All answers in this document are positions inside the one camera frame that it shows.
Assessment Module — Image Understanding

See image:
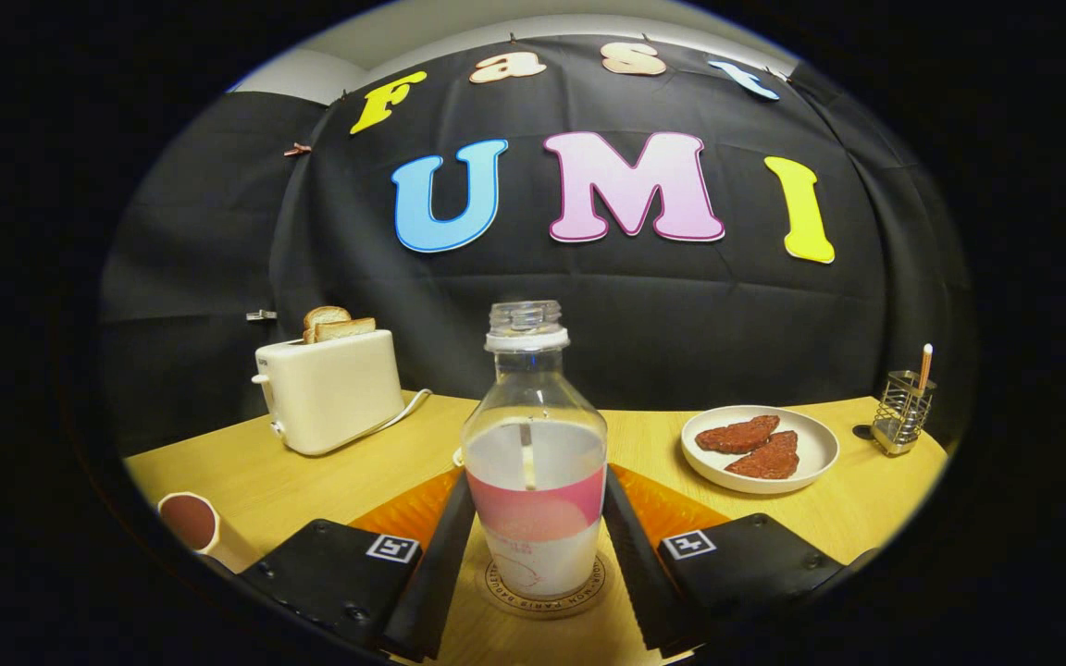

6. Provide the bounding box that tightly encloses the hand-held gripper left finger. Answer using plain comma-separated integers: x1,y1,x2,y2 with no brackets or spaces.
237,467,478,662

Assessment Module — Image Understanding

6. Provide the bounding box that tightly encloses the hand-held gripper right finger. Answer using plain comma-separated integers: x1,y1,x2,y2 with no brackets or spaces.
602,465,853,660

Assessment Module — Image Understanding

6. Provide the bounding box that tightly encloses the round wooden coaster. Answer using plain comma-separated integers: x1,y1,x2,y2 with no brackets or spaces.
476,551,608,619

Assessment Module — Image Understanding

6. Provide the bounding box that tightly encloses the clear plastic juice bottle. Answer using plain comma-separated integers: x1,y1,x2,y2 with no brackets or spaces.
461,300,609,600

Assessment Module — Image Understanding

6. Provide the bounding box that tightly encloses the cream cup with wooden handle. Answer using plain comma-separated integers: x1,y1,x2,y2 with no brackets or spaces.
157,492,261,574

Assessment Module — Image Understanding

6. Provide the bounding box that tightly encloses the red meat patty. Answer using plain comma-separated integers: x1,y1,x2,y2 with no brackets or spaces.
695,415,781,454
725,431,800,480

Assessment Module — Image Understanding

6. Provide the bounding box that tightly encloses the wooden table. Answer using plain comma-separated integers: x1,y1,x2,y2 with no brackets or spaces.
124,393,948,666

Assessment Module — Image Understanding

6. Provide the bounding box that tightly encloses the cream toaster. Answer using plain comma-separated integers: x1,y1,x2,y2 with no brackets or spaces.
252,329,405,457

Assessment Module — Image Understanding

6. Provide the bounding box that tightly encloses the white round plate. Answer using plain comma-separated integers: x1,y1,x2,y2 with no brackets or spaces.
680,405,840,495

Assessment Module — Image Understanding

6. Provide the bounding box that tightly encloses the black backdrop cloth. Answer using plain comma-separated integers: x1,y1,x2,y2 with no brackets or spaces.
98,35,976,459

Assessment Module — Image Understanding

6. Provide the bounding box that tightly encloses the toast slice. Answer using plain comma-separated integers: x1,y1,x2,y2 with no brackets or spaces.
313,317,378,344
303,306,352,343

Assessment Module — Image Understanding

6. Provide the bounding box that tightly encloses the wooden pencil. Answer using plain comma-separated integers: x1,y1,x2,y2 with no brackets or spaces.
908,343,935,399

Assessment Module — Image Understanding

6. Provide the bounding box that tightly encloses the white toaster cable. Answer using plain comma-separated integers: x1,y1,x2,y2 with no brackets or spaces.
362,388,432,443

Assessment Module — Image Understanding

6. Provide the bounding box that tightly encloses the metal wire holder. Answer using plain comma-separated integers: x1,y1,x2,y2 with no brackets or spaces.
872,370,937,455

